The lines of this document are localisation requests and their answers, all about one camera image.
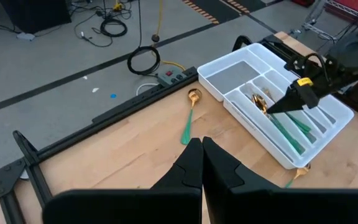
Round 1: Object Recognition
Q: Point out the yellow hanging cable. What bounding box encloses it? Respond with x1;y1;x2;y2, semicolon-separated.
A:
150;0;186;72

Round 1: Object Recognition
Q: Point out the long black bar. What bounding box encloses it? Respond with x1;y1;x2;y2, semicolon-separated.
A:
91;66;199;124

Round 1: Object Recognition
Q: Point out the gold spoon green handle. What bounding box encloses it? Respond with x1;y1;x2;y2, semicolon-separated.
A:
253;95;306;156
180;88;203;146
251;93;306;156

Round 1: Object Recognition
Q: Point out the grey power strip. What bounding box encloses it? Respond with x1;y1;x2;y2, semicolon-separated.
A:
156;68;188;88

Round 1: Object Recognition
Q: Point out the yellow cable tag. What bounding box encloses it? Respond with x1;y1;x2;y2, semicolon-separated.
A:
296;77;314;87

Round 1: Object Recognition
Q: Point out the black hanging cable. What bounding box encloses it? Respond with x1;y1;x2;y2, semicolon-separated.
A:
137;0;143;47

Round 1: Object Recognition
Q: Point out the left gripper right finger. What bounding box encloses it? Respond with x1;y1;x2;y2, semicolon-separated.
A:
202;136;358;224

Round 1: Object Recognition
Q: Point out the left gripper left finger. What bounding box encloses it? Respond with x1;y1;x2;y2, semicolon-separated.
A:
42;138;203;224

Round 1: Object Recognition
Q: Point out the black cabinet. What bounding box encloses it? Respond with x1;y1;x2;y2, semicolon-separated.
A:
0;0;73;34

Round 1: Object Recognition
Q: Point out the white adapter box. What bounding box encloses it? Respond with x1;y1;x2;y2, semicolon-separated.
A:
16;31;36;42

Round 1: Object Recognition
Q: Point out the white cutlery tray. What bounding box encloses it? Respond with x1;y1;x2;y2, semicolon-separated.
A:
196;42;356;170

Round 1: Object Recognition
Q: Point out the coiled black cable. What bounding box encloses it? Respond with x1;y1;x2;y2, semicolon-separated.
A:
99;17;129;38
126;45;162;77

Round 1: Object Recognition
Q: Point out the white cable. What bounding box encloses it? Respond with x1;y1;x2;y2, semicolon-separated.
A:
135;82;160;96

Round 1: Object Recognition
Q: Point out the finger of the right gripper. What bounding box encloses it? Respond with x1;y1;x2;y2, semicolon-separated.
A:
266;96;320;114
266;85;315;112

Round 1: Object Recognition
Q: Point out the gold fork green handle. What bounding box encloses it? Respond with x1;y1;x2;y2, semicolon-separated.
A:
262;87;312;134
261;88;310;135
283;164;312;190

